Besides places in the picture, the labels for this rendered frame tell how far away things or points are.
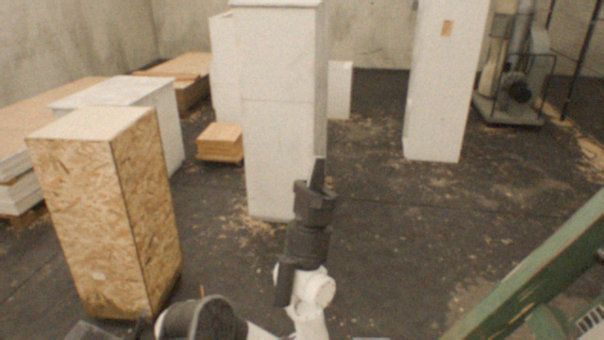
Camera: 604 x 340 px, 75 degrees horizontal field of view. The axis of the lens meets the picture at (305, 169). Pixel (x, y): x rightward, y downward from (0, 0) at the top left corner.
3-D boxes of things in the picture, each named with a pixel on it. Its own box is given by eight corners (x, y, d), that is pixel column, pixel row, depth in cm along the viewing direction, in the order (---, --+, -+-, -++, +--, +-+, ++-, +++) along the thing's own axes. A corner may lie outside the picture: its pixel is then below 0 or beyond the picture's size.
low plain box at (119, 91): (136, 158, 451) (117, 75, 407) (188, 162, 441) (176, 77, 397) (76, 205, 363) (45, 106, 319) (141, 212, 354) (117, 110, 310)
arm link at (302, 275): (344, 250, 78) (336, 301, 81) (306, 231, 85) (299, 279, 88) (306, 265, 70) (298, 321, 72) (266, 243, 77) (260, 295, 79)
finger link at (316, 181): (327, 157, 76) (322, 188, 77) (311, 156, 74) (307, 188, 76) (330, 159, 74) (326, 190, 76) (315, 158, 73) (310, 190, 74)
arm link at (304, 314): (323, 265, 79) (329, 313, 86) (292, 248, 85) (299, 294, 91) (300, 285, 75) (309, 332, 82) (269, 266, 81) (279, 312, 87)
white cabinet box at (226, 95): (238, 117, 571) (234, 67, 538) (277, 119, 562) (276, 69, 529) (218, 139, 501) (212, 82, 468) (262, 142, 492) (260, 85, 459)
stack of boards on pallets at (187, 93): (191, 74, 792) (188, 51, 771) (241, 76, 776) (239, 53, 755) (120, 115, 577) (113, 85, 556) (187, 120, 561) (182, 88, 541)
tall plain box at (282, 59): (271, 173, 418) (263, -8, 337) (327, 178, 409) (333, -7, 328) (245, 222, 339) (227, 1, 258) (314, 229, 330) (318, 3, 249)
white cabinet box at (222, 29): (236, 66, 540) (232, 9, 507) (277, 68, 531) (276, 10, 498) (214, 82, 470) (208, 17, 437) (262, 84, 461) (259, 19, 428)
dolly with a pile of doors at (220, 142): (215, 144, 484) (212, 121, 470) (256, 147, 476) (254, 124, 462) (194, 167, 430) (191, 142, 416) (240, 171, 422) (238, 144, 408)
